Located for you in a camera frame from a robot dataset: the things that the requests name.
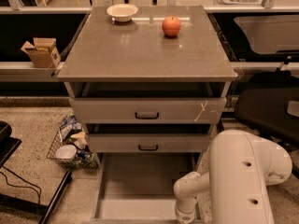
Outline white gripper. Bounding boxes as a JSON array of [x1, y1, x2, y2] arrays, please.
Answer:
[[173, 172, 200, 224]]

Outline grey bottom drawer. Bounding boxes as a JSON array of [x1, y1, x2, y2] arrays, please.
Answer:
[[82, 152, 202, 224]]

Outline grey drawer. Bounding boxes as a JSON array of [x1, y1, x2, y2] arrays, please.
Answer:
[[69, 98, 226, 124], [85, 134, 211, 153], [82, 152, 202, 224]]

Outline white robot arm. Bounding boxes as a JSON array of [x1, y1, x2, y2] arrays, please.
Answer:
[[173, 130, 292, 224]]

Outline grey middle drawer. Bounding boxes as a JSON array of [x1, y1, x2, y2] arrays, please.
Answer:
[[85, 134, 211, 153]]

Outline grey top drawer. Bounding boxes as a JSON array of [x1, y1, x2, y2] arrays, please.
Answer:
[[69, 98, 226, 124]]

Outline grey drawer cabinet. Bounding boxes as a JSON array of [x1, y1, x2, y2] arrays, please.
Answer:
[[57, 5, 239, 179]]

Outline open cardboard box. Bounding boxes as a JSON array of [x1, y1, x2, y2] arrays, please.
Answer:
[[21, 37, 61, 68]]

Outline black office chair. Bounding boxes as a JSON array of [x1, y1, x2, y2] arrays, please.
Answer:
[[234, 55, 299, 179]]

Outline white plastic lid container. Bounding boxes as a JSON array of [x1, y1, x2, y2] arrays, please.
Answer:
[[55, 145, 77, 160]]

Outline red apple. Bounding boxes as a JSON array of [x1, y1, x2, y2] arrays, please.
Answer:
[[162, 16, 181, 37]]

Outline black stand base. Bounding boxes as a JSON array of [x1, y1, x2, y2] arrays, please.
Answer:
[[0, 121, 72, 224]]

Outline white ceramic bowl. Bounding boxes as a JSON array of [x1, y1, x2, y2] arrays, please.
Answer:
[[107, 4, 138, 22]]

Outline wire basket with items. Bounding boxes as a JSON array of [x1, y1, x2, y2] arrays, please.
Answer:
[[47, 113, 97, 169]]

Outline black cable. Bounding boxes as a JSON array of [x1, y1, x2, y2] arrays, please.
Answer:
[[0, 165, 43, 205]]

